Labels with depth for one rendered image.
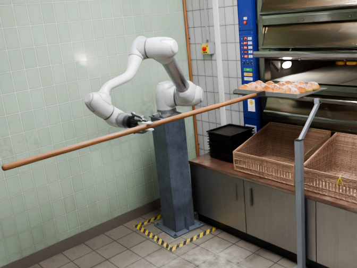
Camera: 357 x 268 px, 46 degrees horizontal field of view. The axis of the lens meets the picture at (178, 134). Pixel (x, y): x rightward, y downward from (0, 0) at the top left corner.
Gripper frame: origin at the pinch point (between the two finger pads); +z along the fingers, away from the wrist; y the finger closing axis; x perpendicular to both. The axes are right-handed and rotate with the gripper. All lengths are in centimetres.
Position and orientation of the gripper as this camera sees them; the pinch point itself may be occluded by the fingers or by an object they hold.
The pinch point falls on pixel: (147, 125)
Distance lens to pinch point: 232.4
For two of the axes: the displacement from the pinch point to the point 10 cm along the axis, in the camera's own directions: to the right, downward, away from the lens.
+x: -7.6, 2.5, -6.0
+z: 6.4, 1.5, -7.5
